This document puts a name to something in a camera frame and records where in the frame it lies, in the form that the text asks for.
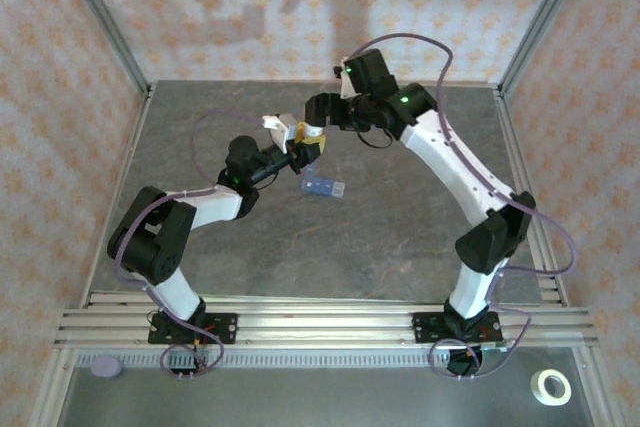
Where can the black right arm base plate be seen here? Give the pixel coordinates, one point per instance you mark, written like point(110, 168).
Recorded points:
point(425, 327)

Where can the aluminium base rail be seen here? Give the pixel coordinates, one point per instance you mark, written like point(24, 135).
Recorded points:
point(325, 327)

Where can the purple round lid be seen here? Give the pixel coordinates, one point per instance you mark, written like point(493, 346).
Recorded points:
point(106, 367)

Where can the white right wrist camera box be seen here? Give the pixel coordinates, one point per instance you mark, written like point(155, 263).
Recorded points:
point(345, 84)

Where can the aluminium corner post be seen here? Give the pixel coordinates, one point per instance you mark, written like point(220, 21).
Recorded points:
point(540, 22)
point(107, 22)

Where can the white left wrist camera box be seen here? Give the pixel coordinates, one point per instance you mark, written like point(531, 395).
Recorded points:
point(280, 132)

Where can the white pill bottle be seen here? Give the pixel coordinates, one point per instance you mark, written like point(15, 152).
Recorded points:
point(312, 131)

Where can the blue clear pill organizer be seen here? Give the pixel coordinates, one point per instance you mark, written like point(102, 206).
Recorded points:
point(325, 186)

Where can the white tape roll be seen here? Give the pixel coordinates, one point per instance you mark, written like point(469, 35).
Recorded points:
point(540, 394)

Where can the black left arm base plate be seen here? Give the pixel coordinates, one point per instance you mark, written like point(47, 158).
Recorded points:
point(225, 327)

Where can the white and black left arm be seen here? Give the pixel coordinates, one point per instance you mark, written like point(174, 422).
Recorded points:
point(150, 247)

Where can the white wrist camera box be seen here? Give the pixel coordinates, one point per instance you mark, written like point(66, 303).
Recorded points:
point(345, 84)
point(280, 132)

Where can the aluminium table side rail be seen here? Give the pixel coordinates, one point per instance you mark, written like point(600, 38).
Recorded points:
point(129, 157)
point(545, 247)

